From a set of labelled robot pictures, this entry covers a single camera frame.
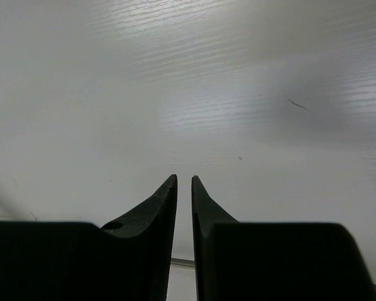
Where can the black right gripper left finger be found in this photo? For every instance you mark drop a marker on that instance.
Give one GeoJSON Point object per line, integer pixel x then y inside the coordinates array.
{"type": "Point", "coordinates": [128, 258]}

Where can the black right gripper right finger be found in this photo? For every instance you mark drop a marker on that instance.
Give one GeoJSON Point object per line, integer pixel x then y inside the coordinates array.
{"type": "Point", "coordinates": [273, 261]}

